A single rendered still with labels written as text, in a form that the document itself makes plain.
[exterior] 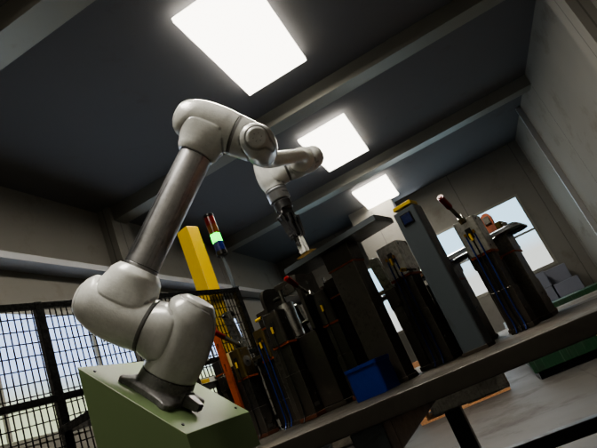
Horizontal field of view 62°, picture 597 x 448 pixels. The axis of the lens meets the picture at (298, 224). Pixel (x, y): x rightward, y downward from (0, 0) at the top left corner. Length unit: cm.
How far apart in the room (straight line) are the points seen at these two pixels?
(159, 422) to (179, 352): 18
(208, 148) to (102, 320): 56
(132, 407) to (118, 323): 22
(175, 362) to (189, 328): 9
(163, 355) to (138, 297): 17
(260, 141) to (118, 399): 79
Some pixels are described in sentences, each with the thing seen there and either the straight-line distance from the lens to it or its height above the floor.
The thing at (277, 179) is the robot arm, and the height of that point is 159.
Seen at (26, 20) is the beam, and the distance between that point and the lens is 351.
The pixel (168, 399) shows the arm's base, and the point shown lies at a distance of 141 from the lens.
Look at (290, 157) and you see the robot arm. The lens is 187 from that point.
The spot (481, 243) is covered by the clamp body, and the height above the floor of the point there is 97.
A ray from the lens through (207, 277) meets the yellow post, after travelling 309.
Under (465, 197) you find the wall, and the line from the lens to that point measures 967.
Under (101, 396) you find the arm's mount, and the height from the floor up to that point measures 97.
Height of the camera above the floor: 75
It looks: 18 degrees up
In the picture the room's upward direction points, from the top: 24 degrees counter-clockwise
